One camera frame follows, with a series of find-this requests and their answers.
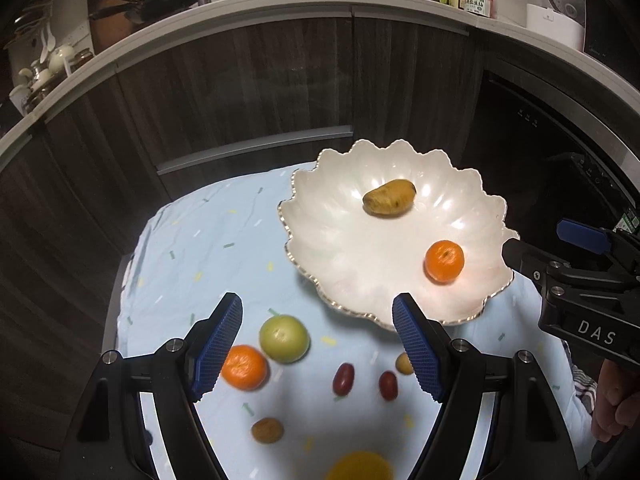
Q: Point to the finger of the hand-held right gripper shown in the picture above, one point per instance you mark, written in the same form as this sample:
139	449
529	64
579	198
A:
520	257
582	236

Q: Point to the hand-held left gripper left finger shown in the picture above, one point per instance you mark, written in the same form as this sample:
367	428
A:
220	345

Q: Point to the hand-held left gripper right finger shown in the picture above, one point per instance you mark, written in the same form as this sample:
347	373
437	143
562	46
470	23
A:
419	350

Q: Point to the small tan round fruit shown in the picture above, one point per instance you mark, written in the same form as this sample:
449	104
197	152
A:
402	364

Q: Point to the orange tangerine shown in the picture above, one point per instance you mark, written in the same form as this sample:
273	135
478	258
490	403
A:
248	367
444	261

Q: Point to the red jujube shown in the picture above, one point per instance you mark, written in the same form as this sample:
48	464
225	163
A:
343	379
388	385

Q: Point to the small brown rough fruit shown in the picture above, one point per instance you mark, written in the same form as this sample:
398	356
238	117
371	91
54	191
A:
267	430

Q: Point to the white scalloped bowl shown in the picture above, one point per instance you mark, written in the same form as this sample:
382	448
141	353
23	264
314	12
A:
350	240

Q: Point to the yellow round citrus fruit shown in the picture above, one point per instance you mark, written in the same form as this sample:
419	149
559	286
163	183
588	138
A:
360	466

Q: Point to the person's right hand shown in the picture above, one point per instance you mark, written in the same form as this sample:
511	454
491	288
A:
615	400

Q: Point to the green round fruit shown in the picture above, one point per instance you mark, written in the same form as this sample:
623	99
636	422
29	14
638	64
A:
284	337

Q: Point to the grey checkered cloth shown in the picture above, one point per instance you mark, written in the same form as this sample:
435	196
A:
582	380

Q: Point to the light blue patterned tablecloth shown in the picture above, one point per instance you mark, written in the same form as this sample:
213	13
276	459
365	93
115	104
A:
200	270

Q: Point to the black built-in dishwasher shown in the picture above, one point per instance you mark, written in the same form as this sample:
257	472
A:
525	125

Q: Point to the brown potato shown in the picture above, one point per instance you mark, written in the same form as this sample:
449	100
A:
389	199

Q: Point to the black microwave oven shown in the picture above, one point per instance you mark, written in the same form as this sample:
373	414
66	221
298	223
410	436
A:
607	30

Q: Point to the white rice cooker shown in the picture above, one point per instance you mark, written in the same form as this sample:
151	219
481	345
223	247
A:
557	10

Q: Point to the dark wood kitchen cabinet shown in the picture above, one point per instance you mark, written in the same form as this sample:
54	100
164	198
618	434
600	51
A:
225	85

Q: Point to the brown lidded jar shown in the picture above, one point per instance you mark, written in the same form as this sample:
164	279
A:
82	57

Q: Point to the white ceramic teapot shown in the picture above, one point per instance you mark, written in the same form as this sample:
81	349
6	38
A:
61	59

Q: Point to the brown wooden cutting board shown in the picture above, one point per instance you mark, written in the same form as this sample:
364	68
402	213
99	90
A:
107	30

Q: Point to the white kitchen countertop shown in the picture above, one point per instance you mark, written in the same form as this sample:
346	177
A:
300	5

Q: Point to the white hanging spoon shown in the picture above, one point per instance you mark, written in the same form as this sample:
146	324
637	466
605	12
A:
47	42

